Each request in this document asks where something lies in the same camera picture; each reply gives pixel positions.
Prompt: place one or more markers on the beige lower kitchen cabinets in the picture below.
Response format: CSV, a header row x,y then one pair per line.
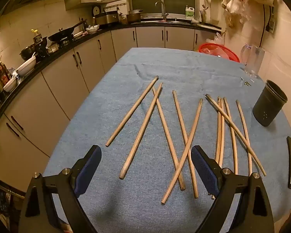
x,y
63,82

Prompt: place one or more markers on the curved metal faucet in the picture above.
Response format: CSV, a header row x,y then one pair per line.
x,y
163,7

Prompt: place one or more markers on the black pot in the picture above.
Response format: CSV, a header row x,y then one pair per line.
x,y
28,52

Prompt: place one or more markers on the group of wooden chopsticks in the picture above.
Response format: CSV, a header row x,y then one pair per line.
x,y
141,131

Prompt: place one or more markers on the steel kitchen sink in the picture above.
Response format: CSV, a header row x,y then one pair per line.
x,y
169,20

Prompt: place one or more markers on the round dial kitchen scale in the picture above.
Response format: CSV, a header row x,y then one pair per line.
x,y
96,11

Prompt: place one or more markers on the black kettle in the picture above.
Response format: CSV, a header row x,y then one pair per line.
x,y
41,46

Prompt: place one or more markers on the black kitchen countertop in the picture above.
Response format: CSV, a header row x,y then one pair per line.
x,y
126,26

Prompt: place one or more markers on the cutting board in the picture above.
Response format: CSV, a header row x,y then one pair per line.
x,y
209,26

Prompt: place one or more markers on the white bowls beside wok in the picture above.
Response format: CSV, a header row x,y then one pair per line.
x,y
92,29

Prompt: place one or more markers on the small metal container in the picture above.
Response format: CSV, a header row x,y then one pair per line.
x,y
52,48

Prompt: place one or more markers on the blue table cloth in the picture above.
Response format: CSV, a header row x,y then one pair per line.
x,y
126,199

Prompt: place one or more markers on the yellow cap oil bottle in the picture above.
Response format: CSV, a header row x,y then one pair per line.
x,y
36,35

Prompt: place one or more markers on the dark sauce bottle red label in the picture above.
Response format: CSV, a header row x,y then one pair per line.
x,y
2,75

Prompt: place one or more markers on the small white bowl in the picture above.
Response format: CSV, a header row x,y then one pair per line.
x,y
11,83

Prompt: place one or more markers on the large white bowl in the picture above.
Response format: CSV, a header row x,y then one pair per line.
x,y
26,66

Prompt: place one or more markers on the wall utensil holder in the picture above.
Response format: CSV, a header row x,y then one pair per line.
x,y
202,15

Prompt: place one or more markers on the white crumpled plastic bag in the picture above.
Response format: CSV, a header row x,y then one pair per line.
x,y
218,37

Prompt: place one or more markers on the hanging ladle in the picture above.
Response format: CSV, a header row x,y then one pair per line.
x,y
205,4

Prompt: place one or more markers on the hanging clear plastic bags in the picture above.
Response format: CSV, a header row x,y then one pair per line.
x,y
235,7

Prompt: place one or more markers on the red plastic basket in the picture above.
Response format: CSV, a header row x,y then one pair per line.
x,y
232,55

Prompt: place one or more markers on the dark round chopstick holder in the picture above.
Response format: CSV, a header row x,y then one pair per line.
x,y
266,109

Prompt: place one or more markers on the clear plastic bag in basket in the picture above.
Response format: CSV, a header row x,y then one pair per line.
x,y
215,51

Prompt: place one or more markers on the white green detergent jug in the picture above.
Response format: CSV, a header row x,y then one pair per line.
x,y
189,13

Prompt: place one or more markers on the black wok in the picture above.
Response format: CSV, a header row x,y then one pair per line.
x,y
63,34

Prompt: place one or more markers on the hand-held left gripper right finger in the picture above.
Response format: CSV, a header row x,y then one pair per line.
x,y
206,172

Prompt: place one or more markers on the wall socket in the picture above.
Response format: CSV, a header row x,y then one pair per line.
x,y
271,25

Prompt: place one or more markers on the clear glass pitcher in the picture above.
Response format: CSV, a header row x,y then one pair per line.
x,y
255,60

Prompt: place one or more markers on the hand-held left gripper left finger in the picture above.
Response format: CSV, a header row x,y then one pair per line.
x,y
87,172

